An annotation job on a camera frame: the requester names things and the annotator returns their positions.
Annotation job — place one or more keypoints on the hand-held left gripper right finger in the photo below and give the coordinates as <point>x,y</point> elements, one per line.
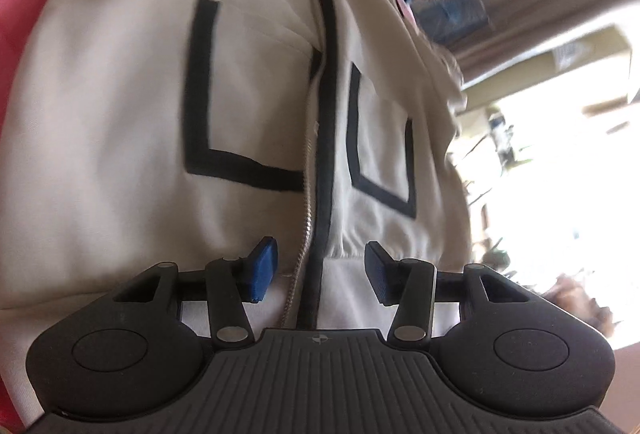
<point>380,273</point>

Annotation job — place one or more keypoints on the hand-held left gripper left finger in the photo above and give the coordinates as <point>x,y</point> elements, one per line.
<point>262,270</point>

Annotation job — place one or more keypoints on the beige zip jacket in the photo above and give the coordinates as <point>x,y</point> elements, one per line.
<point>125,89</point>

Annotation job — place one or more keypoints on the blue water bottle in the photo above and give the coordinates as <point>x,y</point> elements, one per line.
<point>452,14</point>

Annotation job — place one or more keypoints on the grey curtain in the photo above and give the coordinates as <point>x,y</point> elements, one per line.
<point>540,19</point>

